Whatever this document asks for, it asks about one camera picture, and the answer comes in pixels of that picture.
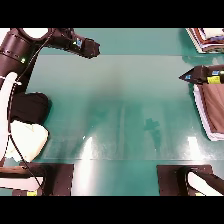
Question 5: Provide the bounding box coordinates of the brown garment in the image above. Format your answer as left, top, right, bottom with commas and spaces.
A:
197, 82, 224, 135

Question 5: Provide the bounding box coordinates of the cream white garment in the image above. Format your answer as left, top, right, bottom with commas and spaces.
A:
4, 119, 50, 163

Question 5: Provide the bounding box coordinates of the heap of clothes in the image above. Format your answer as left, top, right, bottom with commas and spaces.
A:
185, 28, 224, 54

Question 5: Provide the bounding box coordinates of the black garment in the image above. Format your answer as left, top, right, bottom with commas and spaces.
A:
9, 92, 52, 126

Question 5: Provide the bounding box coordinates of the black cable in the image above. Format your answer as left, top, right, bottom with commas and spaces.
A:
7, 79, 46, 197

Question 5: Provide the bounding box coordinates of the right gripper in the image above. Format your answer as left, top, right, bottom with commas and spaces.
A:
191, 65, 210, 85

